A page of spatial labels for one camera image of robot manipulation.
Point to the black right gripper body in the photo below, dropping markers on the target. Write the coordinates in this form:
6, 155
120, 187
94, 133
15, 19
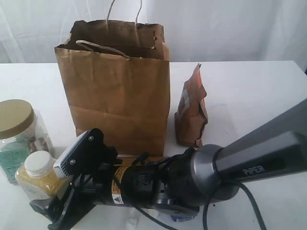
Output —
140, 182

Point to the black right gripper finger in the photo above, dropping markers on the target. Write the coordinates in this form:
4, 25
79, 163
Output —
45, 207
77, 201

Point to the yellow millet bottle white cap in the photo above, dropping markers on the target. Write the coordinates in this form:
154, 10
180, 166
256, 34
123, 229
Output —
37, 178

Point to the clear nut jar gold lid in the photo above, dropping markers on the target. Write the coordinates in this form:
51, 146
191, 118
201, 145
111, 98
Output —
22, 132

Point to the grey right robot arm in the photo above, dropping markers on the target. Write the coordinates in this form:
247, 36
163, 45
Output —
181, 185

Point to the brown paper bag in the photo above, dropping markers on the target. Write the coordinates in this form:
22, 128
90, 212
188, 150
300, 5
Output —
116, 77

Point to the brown stand-up pouch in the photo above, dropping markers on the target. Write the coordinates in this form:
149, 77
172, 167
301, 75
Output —
191, 116

